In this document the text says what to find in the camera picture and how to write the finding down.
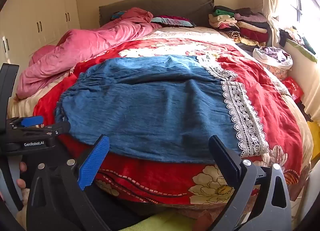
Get pink duvet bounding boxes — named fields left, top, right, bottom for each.
left=16, top=8, right=163, bottom=100

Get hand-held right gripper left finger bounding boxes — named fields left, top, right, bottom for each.
left=26, top=134, right=110, bottom=231

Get cream curtain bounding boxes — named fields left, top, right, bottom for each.
left=261, top=0, right=282, bottom=46

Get red floral blanket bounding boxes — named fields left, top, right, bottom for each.
left=7, top=27, right=314, bottom=219

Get pile of folded clothes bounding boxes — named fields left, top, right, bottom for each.
left=209, top=6, right=272, bottom=46

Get white bag of clothes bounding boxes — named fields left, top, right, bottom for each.
left=252, top=46, right=293, bottom=70

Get blue red lace-trimmed pants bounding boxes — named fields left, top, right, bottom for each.
left=54, top=54, right=304, bottom=179

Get red plastic bag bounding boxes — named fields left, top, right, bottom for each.
left=281, top=76, right=304, bottom=101

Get cream wardrobe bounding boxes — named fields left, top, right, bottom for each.
left=0, top=0, right=80, bottom=76

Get green-edged cushion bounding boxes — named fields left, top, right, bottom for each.
left=286, top=38, right=318, bottom=62

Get clothes heap on windowsill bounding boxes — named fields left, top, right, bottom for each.
left=279, top=27, right=317, bottom=55

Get grey padded headboard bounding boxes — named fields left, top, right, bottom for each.
left=99, top=0, right=215, bottom=28

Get yellow object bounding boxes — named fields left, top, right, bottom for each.
left=306, top=121, right=320, bottom=161

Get person's left hand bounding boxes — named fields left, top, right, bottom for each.
left=15, top=161, right=27, bottom=190

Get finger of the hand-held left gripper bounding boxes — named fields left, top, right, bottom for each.
left=7, top=116, right=44, bottom=129
left=25, top=121, right=72, bottom=138

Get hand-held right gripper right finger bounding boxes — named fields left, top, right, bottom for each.
left=209, top=134, right=292, bottom=231

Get patterned pillow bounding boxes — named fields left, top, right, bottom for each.
left=151, top=15, right=197, bottom=28

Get person's green top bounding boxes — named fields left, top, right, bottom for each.
left=120, top=211, right=198, bottom=231

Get pink floral basket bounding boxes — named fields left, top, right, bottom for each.
left=260, top=62, right=288, bottom=81

